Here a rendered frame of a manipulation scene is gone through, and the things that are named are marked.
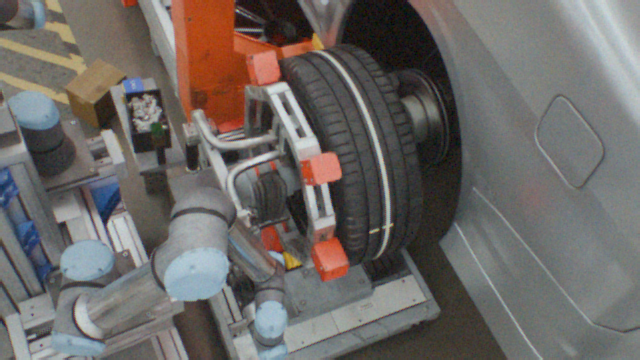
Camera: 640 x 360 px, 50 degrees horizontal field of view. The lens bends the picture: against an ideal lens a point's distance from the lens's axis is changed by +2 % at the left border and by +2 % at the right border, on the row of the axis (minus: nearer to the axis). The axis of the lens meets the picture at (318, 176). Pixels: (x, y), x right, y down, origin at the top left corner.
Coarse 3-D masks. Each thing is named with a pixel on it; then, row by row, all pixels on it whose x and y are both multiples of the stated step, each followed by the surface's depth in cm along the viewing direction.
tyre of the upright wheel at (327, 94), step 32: (288, 64) 191; (320, 64) 188; (352, 64) 188; (320, 96) 179; (352, 96) 180; (384, 96) 182; (320, 128) 179; (352, 128) 176; (384, 128) 179; (352, 160) 175; (384, 160) 178; (416, 160) 182; (352, 192) 176; (384, 192) 180; (416, 192) 184; (352, 224) 180; (384, 224) 185; (416, 224) 191; (352, 256) 190
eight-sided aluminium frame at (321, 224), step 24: (264, 96) 189; (288, 96) 185; (264, 120) 218; (288, 120) 180; (264, 144) 224; (312, 144) 177; (312, 192) 178; (312, 216) 180; (288, 240) 214; (312, 240) 186; (312, 264) 198
